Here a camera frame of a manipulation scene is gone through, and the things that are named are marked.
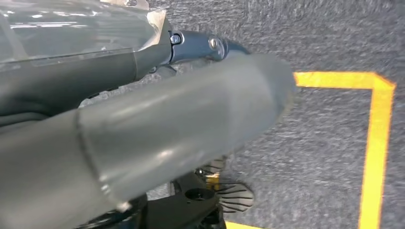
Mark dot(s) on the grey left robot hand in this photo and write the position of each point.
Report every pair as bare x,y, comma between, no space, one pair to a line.
158,132

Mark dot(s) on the yellow floor tape square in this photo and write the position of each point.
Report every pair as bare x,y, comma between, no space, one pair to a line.
376,142

